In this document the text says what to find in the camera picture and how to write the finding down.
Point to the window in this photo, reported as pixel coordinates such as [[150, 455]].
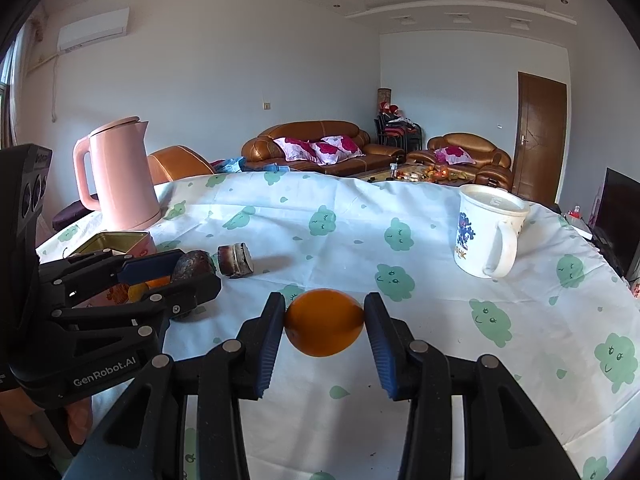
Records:
[[7, 95]]

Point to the pink tin box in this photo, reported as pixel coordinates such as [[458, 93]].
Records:
[[120, 242]]

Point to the white tablecloth with green clouds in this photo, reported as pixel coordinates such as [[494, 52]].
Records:
[[400, 310]]

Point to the white air conditioner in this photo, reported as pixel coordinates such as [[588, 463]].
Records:
[[92, 30]]

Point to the tall patterned vase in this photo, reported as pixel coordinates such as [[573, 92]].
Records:
[[384, 100]]

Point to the blue plaid cloth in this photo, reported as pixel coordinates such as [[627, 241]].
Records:
[[235, 165]]

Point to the black television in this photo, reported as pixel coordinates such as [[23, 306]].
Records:
[[620, 220]]

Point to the person's left hand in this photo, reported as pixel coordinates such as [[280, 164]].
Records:
[[77, 422]]

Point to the large orange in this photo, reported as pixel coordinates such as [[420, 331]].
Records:
[[324, 322]]

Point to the brown wooden door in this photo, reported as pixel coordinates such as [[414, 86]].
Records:
[[541, 140]]

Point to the coffee table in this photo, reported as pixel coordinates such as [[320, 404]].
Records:
[[380, 175]]

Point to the pink electric kettle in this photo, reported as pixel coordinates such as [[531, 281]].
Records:
[[125, 175]]

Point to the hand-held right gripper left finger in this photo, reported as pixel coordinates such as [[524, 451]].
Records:
[[267, 345]]

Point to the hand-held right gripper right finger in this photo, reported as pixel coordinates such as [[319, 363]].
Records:
[[381, 350]]

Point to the brown leather armchair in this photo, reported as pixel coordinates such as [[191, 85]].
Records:
[[480, 150]]

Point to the purple cushioned stool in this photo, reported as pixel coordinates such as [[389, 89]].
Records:
[[70, 215]]

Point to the white mug with blue print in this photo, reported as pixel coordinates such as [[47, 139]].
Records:
[[480, 235]]

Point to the pink floral pillow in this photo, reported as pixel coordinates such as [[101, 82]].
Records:
[[454, 155], [295, 150], [337, 149]]

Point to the television stand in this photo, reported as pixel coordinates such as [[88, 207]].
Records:
[[580, 220]]

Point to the brown leather chair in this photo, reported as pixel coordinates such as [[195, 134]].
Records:
[[177, 165]]

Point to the brown leather sofa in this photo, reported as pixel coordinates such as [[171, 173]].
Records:
[[380, 152]]

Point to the stacked dark chairs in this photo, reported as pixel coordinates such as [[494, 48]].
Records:
[[397, 130]]

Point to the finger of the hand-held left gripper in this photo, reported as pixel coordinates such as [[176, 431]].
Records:
[[190, 294], [150, 266]]

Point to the brown candy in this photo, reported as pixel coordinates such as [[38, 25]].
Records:
[[235, 260]]

